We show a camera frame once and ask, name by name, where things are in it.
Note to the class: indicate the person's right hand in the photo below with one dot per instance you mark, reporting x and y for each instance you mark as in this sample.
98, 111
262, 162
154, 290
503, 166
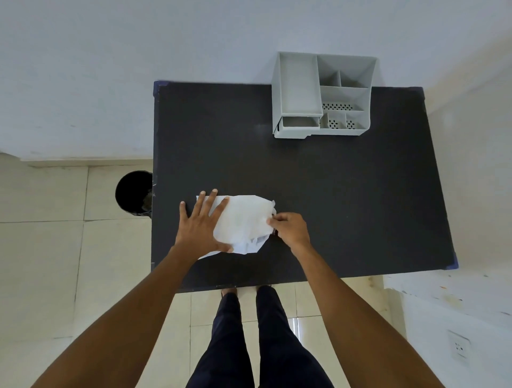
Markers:
292, 232

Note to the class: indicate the person's left hand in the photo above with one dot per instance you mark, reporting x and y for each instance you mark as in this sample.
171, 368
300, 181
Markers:
198, 234

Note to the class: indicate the white paper packet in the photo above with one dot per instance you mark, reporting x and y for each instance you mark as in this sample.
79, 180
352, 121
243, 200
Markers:
244, 220

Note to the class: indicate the grey plastic organizer tray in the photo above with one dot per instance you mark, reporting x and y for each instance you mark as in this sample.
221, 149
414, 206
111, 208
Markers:
298, 84

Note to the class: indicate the person's right forearm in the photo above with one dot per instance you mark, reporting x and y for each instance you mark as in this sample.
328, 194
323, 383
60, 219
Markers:
360, 327

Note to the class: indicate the person's left forearm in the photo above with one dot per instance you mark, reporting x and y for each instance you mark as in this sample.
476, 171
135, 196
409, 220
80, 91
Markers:
128, 319

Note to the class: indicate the person's left foot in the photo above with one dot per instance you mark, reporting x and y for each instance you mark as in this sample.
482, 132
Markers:
229, 293

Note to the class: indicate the person's dark trousers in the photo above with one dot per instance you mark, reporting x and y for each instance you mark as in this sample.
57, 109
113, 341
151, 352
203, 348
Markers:
276, 351

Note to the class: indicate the black round trash bin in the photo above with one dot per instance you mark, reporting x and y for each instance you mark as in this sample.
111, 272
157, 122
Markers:
132, 192

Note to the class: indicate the blue table corner tape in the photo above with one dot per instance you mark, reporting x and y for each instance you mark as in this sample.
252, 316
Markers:
453, 264
157, 88

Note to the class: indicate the white wall socket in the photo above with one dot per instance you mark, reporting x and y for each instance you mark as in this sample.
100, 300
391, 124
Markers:
459, 347

